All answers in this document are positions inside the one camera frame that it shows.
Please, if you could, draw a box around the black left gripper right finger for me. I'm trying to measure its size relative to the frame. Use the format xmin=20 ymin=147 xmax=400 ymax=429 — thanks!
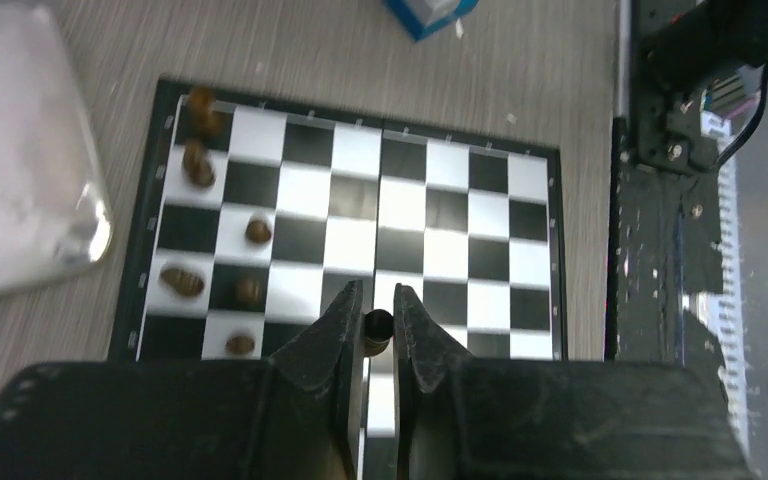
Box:
xmin=393 ymin=285 xmax=753 ymax=479

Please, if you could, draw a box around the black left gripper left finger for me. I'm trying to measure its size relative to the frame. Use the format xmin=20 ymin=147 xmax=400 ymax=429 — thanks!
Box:
xmin=0 ymin=281 xmax=363 ymax=479

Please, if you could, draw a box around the dark pawn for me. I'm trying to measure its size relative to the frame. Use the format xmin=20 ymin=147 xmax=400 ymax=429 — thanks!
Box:
xmin=244 ymin=218 xmax=272 ymax=245
xmin=235 ymin=276 xmax=264 ymax=308
xmin=364 ymin=309 xmax=394 ymax=358
xmin=224 ymin=333 xmax=257 ymax=356

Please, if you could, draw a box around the black white folding chessboard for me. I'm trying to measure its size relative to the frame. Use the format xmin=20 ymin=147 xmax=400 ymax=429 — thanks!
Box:
xmin=106 ymin=78 xmax=569 ymax=439

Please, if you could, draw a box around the dark rook corner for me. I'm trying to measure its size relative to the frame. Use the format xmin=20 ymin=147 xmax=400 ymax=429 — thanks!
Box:
xmin=187 ymin=86 xmax=223 ymax=138

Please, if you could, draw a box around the tin lid with bears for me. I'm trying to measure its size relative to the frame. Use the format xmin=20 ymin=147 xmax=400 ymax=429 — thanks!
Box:
xmin=0 ymin=1 xmax=113 ymax=295

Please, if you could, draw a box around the dark tall piece back row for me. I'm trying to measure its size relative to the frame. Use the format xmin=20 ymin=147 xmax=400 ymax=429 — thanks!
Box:
xmin=159 ymin=266 xmax=205 ymax=298

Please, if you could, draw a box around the dark piece near rook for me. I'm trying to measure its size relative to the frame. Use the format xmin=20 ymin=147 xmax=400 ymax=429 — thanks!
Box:
xmin=182 ymin=139 xmax=215 ymax=189

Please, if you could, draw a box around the blue white lego block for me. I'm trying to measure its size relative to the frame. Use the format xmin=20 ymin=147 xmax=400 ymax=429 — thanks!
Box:
xmin=384 ymin=0 xmax=478 ymax=41

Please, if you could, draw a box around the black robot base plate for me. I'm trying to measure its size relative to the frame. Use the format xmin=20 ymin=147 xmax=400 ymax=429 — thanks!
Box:
xmin=605 ymin=0 xmax=768 ymax=372

